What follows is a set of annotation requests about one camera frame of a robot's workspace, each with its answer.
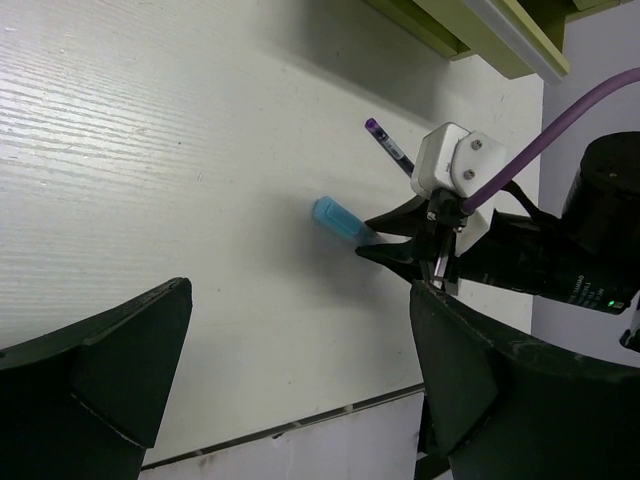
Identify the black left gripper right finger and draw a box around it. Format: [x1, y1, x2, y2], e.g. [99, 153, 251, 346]
[410, 282, 639, 479]

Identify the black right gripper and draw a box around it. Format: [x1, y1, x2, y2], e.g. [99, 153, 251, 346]
[354, 187, 566, 304]

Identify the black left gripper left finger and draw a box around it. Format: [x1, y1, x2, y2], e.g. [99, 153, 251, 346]
[1, 278, 192, 479]

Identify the blue highlighter marker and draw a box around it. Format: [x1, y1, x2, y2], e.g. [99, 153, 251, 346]
[311, 196, 382, 246]

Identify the purple gel pen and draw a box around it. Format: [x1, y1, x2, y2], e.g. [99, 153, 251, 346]
[364, 118, 414, 177]

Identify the green metal drawer cabinet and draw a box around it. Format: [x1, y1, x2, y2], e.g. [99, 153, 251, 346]
[370, 0, 622, 84]

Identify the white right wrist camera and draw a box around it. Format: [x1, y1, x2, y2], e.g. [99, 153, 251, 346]
[411, 122, 507, 220]

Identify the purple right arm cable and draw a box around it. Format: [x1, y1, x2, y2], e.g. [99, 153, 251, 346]
[462, 67, 640, 214]

